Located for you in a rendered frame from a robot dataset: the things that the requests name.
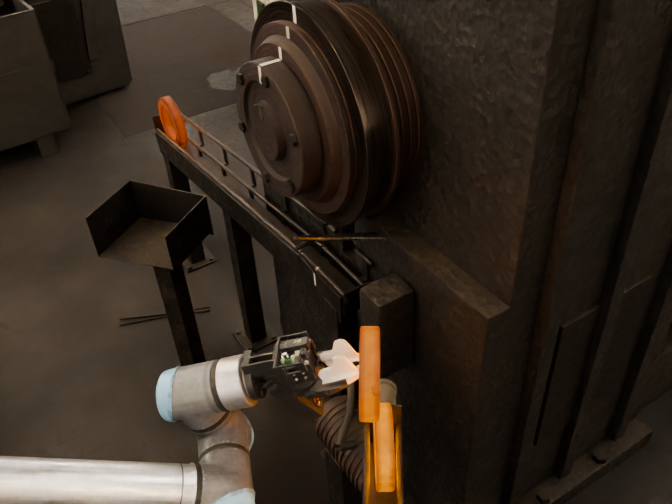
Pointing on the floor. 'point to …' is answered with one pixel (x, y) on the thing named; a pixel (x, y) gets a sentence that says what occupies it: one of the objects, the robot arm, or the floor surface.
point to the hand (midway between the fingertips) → (368, 365)
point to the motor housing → (344, 482)
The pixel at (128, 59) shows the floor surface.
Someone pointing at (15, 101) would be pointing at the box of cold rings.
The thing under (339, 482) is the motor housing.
